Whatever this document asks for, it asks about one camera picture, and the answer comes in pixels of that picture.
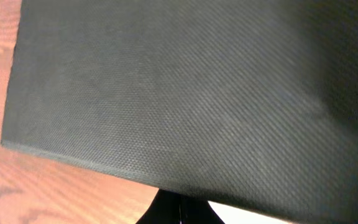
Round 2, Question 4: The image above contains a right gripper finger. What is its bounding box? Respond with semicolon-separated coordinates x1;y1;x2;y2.
136;189;224;224

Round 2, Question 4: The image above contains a black gift box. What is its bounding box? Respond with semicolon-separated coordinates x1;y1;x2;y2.
2;0;358;223

